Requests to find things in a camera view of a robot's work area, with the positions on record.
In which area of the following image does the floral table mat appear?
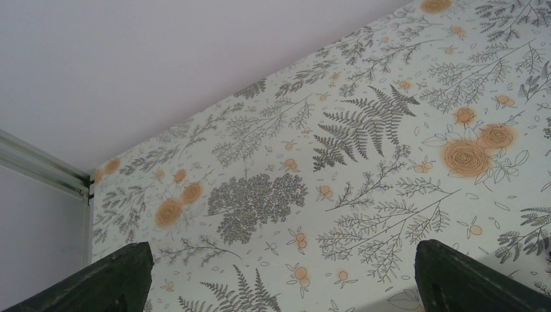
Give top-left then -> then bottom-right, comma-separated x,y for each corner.
92,1 -> 550,311

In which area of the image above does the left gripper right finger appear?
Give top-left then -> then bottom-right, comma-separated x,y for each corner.
415,239 -> 550,311

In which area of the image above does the left frame post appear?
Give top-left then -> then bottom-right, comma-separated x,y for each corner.
1,130 -> 94,267

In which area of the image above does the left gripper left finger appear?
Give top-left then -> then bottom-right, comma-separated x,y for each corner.
5,242 -> 154,311

